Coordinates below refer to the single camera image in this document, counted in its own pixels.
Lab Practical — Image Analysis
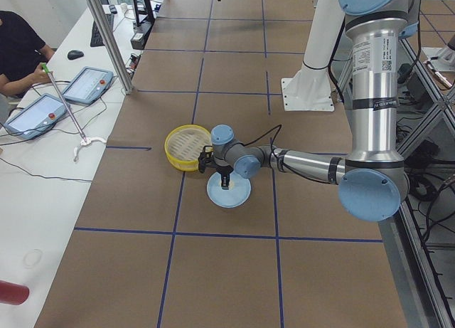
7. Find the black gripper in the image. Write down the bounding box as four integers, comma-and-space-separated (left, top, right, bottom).
216, 165, 232, 190

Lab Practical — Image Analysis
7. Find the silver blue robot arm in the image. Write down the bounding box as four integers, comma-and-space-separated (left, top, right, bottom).
199, 0, 421, 221

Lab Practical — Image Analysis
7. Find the yellow steamer basket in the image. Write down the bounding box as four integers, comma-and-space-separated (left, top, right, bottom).
164, 125, 211, 171

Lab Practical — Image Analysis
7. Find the light blue plate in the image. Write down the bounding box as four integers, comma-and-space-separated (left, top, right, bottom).
206, 171, 252, 208

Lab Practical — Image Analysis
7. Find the reach grabber stick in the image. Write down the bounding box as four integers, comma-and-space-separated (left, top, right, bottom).
40, 63, 107, 163

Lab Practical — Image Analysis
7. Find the black power adapter box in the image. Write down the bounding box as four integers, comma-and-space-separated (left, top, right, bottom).
130, 21, 152, 50

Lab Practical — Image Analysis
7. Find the far teach pendant tablet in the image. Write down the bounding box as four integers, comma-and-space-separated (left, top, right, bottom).
62, 66, 114, 105

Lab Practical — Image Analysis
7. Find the teach pendant tablet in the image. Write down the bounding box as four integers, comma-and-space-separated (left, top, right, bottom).
62, 66, 114, 105
4, 93, 67, 139

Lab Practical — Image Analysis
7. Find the black tripod stand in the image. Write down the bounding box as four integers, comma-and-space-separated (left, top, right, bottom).
132, 0, 155, 26

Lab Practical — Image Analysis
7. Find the black keyboard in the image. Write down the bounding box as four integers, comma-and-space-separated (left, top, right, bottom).
90, 14, 114, 47

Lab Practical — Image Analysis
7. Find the near teach pendant tablet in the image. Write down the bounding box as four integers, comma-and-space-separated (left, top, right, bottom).
4, 93, 67, 139

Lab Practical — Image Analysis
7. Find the black computer mouse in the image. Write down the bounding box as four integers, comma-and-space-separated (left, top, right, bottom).
67, 50, 85, 60

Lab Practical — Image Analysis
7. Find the black box on rack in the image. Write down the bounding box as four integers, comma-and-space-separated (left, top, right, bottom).
397, 63, 413, 85

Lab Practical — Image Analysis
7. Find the person in black shirt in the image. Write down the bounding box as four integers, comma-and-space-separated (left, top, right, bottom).
1, 11, 54, 97

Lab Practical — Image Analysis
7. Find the red cylinder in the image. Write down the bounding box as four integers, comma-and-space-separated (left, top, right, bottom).
0, 280, 30, 305

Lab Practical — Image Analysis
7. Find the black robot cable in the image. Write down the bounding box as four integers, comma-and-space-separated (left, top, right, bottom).
242, 124, 285, 172

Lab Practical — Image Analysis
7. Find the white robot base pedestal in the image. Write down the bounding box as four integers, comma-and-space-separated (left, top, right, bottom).
282, 0, 345, 112

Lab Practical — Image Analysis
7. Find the aluminium side frame rack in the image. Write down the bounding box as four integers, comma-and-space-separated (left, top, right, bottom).
380, 30, 454, 327

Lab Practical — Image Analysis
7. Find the clear tape ring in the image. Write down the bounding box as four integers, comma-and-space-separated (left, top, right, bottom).
22, 248, 44, 268

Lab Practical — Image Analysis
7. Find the aluminium frame post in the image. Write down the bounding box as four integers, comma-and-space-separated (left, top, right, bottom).
86, 0, 133, 95

